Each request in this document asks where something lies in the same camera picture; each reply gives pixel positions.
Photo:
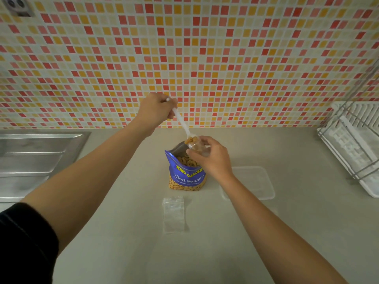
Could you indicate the person's right hand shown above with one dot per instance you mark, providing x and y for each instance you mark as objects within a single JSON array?
[{"x": 219, "y": 164}]

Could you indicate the person's left hand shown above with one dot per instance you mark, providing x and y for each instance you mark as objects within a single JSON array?
[{"x": 154, "y": 112}]

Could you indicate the small clear plastic bag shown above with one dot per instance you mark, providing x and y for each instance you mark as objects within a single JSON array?
[{"x": 200, "y": 149}]

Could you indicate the white plastic spoon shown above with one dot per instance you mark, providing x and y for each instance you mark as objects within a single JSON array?
[{"x": 182, "y": 122}]

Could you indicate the blue foil peanuts package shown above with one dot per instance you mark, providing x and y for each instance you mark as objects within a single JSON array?
[{"x": 185, "y": 177}]

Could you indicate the clear plastic container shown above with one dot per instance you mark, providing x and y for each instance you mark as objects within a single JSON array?
[{"x": 257, "y": 183}]

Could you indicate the stack of clear plastic bags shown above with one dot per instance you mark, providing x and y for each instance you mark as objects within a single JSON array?
[{"x": 173, "y": 217}]

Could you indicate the person's left forearm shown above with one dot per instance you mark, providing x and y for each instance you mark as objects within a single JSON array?
[{"x": 88, "y": 180}]

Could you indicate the person's right forearm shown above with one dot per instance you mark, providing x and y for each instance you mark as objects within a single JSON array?
[{"x": 275, "y": 236}]

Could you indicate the stainless steel sink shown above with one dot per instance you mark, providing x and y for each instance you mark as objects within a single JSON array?
[{"x": 29, "y": 162}]

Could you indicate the black shirt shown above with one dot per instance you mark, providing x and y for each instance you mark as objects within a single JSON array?
[{"x": 23, "y": 248}]

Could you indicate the grey wall socket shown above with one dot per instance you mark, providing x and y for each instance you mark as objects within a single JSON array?
[{"x": 16, "y": 4}]

